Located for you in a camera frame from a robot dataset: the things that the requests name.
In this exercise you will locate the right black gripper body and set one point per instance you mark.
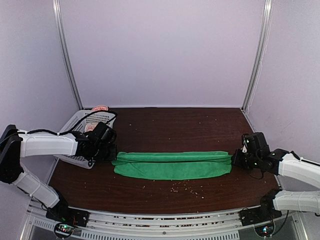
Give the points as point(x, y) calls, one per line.
point(251, 162)

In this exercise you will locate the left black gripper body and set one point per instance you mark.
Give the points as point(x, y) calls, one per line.
point(101, 154)

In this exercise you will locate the orange bunny pattern towel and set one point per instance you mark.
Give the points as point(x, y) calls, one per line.
point(90, 127)

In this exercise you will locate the green microfiber towel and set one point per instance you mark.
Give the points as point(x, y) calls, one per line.
point(173, 166)

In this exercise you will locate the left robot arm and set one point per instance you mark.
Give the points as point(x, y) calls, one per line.
point(16, 144)

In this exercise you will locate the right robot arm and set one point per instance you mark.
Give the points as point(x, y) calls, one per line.
point(287, 164)

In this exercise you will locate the white perforated plastic basket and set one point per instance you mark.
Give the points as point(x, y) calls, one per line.
point(76, 126)

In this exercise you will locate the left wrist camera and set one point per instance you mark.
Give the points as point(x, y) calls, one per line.
point(104, 133)

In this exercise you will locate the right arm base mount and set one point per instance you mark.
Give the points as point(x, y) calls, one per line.
point(263, 216)

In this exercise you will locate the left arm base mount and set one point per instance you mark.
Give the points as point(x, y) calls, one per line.
point(68, 219)

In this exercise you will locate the left aluminium frame post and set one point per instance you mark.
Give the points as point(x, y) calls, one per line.
point(65, 53)

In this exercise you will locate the aluminium frame post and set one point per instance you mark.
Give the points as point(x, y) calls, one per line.
point(65, 53)
point(261, 46)

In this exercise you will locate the right aluminium frame post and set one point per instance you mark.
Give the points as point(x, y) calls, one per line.
point(261, 46)

